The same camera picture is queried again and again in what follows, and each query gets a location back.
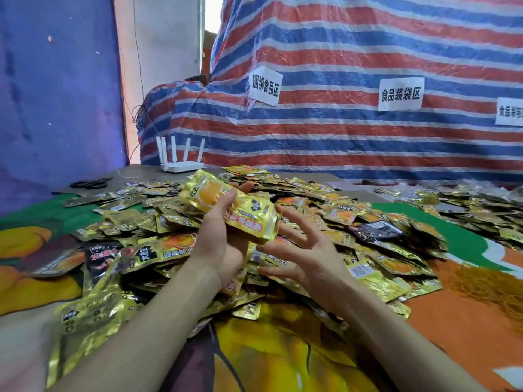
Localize person's left hand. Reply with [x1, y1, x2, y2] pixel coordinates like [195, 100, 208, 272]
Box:
[190, 181, 256, 288]

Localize person's right hand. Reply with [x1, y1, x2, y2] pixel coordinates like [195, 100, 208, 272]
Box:
[254, 204, 354, 300]

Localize gold snack packet bundle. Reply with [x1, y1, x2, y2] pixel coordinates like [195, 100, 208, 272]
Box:
[178, 169, 280, 241]

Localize person's right forearm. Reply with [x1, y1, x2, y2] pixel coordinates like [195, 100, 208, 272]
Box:
[323, 273, 487, 392]

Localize person's left forearm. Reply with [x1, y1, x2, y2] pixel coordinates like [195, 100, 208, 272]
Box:
[47, 257, 223, 392]

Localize white router with antennas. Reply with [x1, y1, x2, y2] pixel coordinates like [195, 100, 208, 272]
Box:
[155, 136, 206, 173]

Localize large pile of gold packets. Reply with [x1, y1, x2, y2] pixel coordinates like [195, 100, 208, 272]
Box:
[45, 165, 448, 388]

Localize colourful printed tablecloth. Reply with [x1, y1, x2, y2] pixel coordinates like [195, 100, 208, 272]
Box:
[0, 194, 523, 392]

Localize black snack packet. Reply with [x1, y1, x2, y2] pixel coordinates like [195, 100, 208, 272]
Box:
[84, 243, 123, 290]
[351, 219, 405, 242]

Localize red blue striped tarpaulin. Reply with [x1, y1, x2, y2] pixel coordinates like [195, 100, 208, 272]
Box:
[137, 0, 523, 184]

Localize white paper sign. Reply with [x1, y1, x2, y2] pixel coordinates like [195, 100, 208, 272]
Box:
[248, 66, 284, 107]
[495, 97, 523, 127]
[378, 77, 425, 112]

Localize black scissors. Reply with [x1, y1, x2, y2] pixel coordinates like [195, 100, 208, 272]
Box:
[69, 177, 114, 190]

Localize small heap of gold packets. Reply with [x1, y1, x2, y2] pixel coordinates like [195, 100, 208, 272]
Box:
[374, 181, 523, 255]

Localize heap of yellow rubber bands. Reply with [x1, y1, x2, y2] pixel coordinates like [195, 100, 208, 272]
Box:
[447, 263, 523, 335]

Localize black wires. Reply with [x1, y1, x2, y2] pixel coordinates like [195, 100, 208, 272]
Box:
[131, 104, 154, 160]

